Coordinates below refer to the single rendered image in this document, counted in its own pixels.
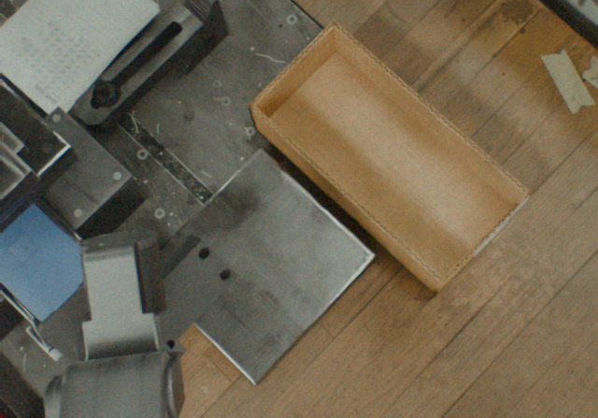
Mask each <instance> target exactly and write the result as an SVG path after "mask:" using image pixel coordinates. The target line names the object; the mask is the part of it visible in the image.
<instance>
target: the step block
mask: <svg viewBox="0 0 598 418"><path fill-rule="evenodd" d="M183 5H184V6H185V7H186V8H187V9H188V10H189V11H190V12H191V13H192V14H193V15H194V16H195V17H196V18H197V19H198V20H199V21H200V22H202V23H203V24H204V26H205V28H204V29H205V31H204V33H203V34H202V37H201V40H200V43H199V44H198V45H197V46H196V47H195V48H194V49H193V50H192V51H191V52H190V53H189V54H188V55H185V56H184V57H183V58H182V59H181V61H180V62H179V63H178V64H177V65H176V66H175V69H176V70H178V71H179V72H181V73H182V74H183V75H184V76H185V77H186V76H187V75H189V74H190V73H191V72H192V71H193V70H194V69H195V68H196V67H197V66H198V65H199V64H200V63H201V62H202V61H203V60H204V59H205V58H206V57H207V56H208V55H209V54H210V53H211V52H212V51H213V50H214V49H215V48H216V47H217V46H218V45H220V43H221V42H222V41H223V40H224V39H225V38H226V37H227V36H228V35H229V31H228V27H227V24H226V21H225V18H224V15H223V12H222V8H221V6H220V3H219V0H185V3H184V4H183Z"/></svg>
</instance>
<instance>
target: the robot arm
mask: <svg viewBox="0 0 598 418"><path fill-rule="evenodd" d="M78 246H79V252H80V259H81V265H82V271H83V278H84V281H83V282H82V283H81V284H80V285H78V289H77V290H76V292H75V293H74V294H72V295H71V296H70V297H69V298H68V299H67V300H66V301H65V302H64V303H63V305H62V306H61V307H60V308H59V309H57V310H56V311H54V310H53V311H52V312H51V313H50V314H49V315H48V316H47V317H46V318H45V319H44V320H43V321H42V322H41V323H40V325H39V331H40V333H41V335H42V336H43V338H44V340H45V341H46V342H48V343H49V344H50V345H51V346H52V347H53V348H54V349H55V350H56V351H57V352H58V353H60V354H61V355H62V356H63V357H64V358H65V359H66V360H67V361H68V362H69V363H67V364H66V365H65V367H64V372H63V373H62V375H57V376H55V377H54V378H53V379H52V381H51V382H50V383H49V384H48V385H47V387H46V390H45V397H44V408H45V416H46V418H179V417H180V415H181V412H182V408H183V405H184V402H185V399H186V397H185V389H184V382H183V376H182V369H181V362H180V357H181V356H182V355H183V354H185V351H186V348H185V347H184V346H183V345H182V344H181V343H180V342H179V341H178V338H179V337H180V336H181V335H182V334H183V333H184V332H185V331H187V330H188V329H189V328H190V327H191V326H192V324H193V323H194V322H195V321H196V320H197V319H198V318H199V317H200V316H201V315H202V314H203V313H204V312H205V311H206V310H207V309H208V308H209V307H210V306H211V305H212V303H213V302H214V301H215V300H216V299H217V298H218V296H219V295H220V294H221V293H222V292H223V291H224V290H225V289H226V288H227V287H228V286H229V285H230V284H231V283H232V282H233V280H234V279H235V278H236V277H237V275H236V274H235V273H234V271H233V270H232V269H231V268H230V267H229V266H228V265H227V264H226V263H225V262H224V261H223V260H222V259H221V258H220V257H219V256H218V255H217V254H216V253H215V252H214V251H213V250H212V249H211V248H210V247H209V246H208V245H207V244H206V243H205V242H204V241H203V240H202V239H201V238H199V237H197V236H195V235H193V234H191V235H189V236H187V238H186V240H185V241H184V243H183V244H182V245H180V246H178V247H176V248H175V249H173V250H172V251H171V253H169V255H168V256H167V259H166V260H165V262H164V264H163V266H162V264H161V257H160V251H159V242H158V236H157V232H156V231H154V230H148V229H138V230H132V231H126V232H119V233H112V234H107V235H101V236H98V237H94V238H88V239H85V240H83V241H81V242H80V243H79V244H78Z"/></svg>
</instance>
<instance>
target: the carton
mask: <svg viewBox="0 0 598 418"><path fill-rule="evenodd" d="M248 108H249V113H250V117H251V119H252V122H253V125H254V128H255V129H256V130H257V131H258V132H259V133H261V134H262V135H263V136H264V137H265V138H266V139H267V140H268V141H269V142H270V143H271V144H273V145H274V146H275V147H276V148H277V149H278V150H279V151H280V152H281V153H282V154H283V155H285V156H286V157H287V158H288V159H289V160H290V161H291V162H292V163H293V164H294V165H295V166H297V167H298V168H299V169H300V170H301V171H302V172H303V173H304V174H305V175H306V176H307V177H308V178H310V179H311V180H312V181H313V182H314V183H315V184H316V185H317V186H318V187H319V188H320V189H322V190H323V191H324V192H325V193H326V194H327V195H328V196H329V197H330V198H331V199H332V200H334V202H335V203H336V204H337V205H338V206H339V207H340V208H341V209H342V210H344V211H345V212H346V213H347V214H348V215H349V216H350V217H351V218H352V219H353V220H354V221H355V222H356V223H358V224H359V225H360V226H361V227H362V228H363V229H364V230H365V231H366V232H367V233H368V234H370V235H371V236H372V237H373V238H374V239H375V240H376V241H377V242H378V243H379V244H380V245H382V246H383V247H384V248H385V249H386V250H387V251H388V252H389V253H390V254H391V255H392V256H394V257H395V258H396V259H397V260H398V261H399V262H400V263H401V264H402V265H403V266H404V267H406V268H407V269H408V270H409V271H410V272H411V273H412V274H413V275H414V276H415V277H416V279H418V280H420V281H421V282H422V283H423V284H424V285H425V286H426V287H427V288H428V289H429V290H430V291H432V292H433V293H434V294H435V295H438V294H439V293H440V292H441V291H442V290H443V289H444V288H445V287H446V286H447V285H448V284H449V283H450V282H451V280H452V279H453V278H454V277H455V276H456V275H457V274H458V273H459V272H460V271H461V270H462V269H463V268H464V267H465V266H466V265H467V264H468V262H469V261H470V260H471V259H472V258H473V257H475V256H476V255H477V254H478V253H479V252H480V251H481V249H482V248H483V247H484V246H485V245H486V244H487V243H489V242H490V241H491V240H492V239H493V238H494V237H495V236H496V235H497V234H498V233H499V231H500V230H501V229H502V228H503V227H504V226H505V225H506V224H507V223H508V222H509V221H510V220H511V219H512V218H513V216H514V215H515V214H516V212H517V211H518V210H519V209H520V208H521V207H522V206H523V205H524V204H525V203H526V201H528V199H529V197H530V195H529V196H528V197H526V198H525V196H526V195H527V194H528V193H529V191H530V190H529V189H526V188H525V187H524V186H523V185H522V184H521V183H520V182H518V181H517V180H516V179H515V178H514V177H513V176H512V175H510V174H509V173H508V172H507V171H506V170H505V169H504V168H502V167H501V166H500V165H499V164H498V163H497V162H495V161H494V160H493V159H492V158H491V157H490V156H489V155H487V154H486V153H485V152H484V151H483V150H482V149H480V148H479V147H478V146H477V145H476V144H475V143H474V142H472V141H471V140H470V139H469V138H468V137H467V136H466V135H464V134H463V133H462V132H461V131H460V130H459V129H458V128H456V127H455V126H454V125H453V124H452V123H451V122H449V121H448V120H447V119H446V118H445V117H444V116H443V115H441V114H440V113H439V112H438V111H437V110H436V109H435V108H433V107H432V106H431V105H430V104H429V103H428V102H426V101H425V100H424V99H423V98H422V97H421V96H420V95H418V94H417V93H416V92H415V91H414V90H413V89H412V88H410V87H409V86H408V85H407V84H406V83H405V82H404V81H402V80H401V79H400V78H399V77H398V76H397V75H395V74H394V73H393V72H392V71H391V70H390V69H389V68H387V67H386V66H385V65H384V64H383V63H381V62H380V61H379V60H378V59H377V58H376V57H375V56H374V55H372V54H371V53H370V52H369V51H368V50H367V49H366V48H364V47H363V46H362V45H361V44H360V43H359V42H358V41H356V40H355V39H354V38H353V37H352V36H351V35H349V34H348V33H347V32H346V31H345V30H344V28H343V27H341V26H340V25H339V24H338V23H337V22H336V21H331V22H330V23H329V24H328V25H327V27H326V28H325V29H324V30H323V31H322V32H321V33H320V34H319V35H318V36H317V37H316V38H315V39H314V40H313V41H312V42H311V43H310V44H309V45H308V46H307V47H306V48H305V49H304V50H303V51H302V52H301V53H300V54H299V55H298V56H297V57H296V58H295V59H294V60H293V61H292V62H291V63H290V64H289V65H288V66H287V67H286V68H285V69H284V70H283V71H282V72H281V73H280V74H279V75H278V76H277V77H276V78H275V79H274V80H273V81H271V82H270V83H269V84H268V85H267V86H266V87H265V88H264V89H263V90H262V91H261V92H260V93H259V94H258V95H257V96H256V97H255V98H254V99H253V100H252V101H251V102H250V103H249V104H248ZM524 198H525V199H524Z"/></svg>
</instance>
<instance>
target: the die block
mask: <svg viewBox="0 0 598 418"><path fill-rule="evenodd" d="M148 198H149V197H148V195H147V194H146V193H145V191H144V190H143V189H142V187H140V186H139V185H138V183H137V182H136V180H135V179H133V180H131V181H130V182H129V183H128V184H127V185H126V186H125V187H124V188H123V189H122V190H121V191H120V192H119V193H118V194H117V195H116V196H115V197H114V198H113V199H112V200H111V201H110V202H109V203H108V204H107V205H106V206H105V207H104V208H103V209H102V210H101V211H100V212H98V213H97V214H96V215H95V216H94V218H93V219H92V220H91V221H90V222H89V223H87V224H86V225H85V226H84V227H83V228H82V229H81V230H80V231H79V232H78V235H79V236H80V237H82V236H83V235H84V234H85V233H86V232H87V231H88V232H89V233H90V234H91V235H92V236H93V237H98V236H101V235H107V234H112V233H114V232H115V231H116V230H117V229H118V228H119V227H120V226H121V224H122V223H123V222H124V221H125V220H126V219H127V218H128V217H129V216H130V215H131V214H132V213H133V212H134V211H135V210H136V209H137V208H138V207H139V206H140V205H142V204H143V203H144V202H145V201H146V200H147V199H148ZM23 318H24V316H23V315H22V314H21V313H20V312H19V311H18V310H17V308H16V307H15V306H14V305H13V304H12V303H11V302H10V301H9V300H8V301H7V302H6V303H5V304H4V305H2V306H1V307H0V341H1V340H2V339H3V338H4V337H5V336H6V335H7V334H9V333H10V332H11V331H12V330H13V329H14V328H15V327H16V326H17V325H18V324H19V323H20V322H21V321H22V320H23Z"/></svg>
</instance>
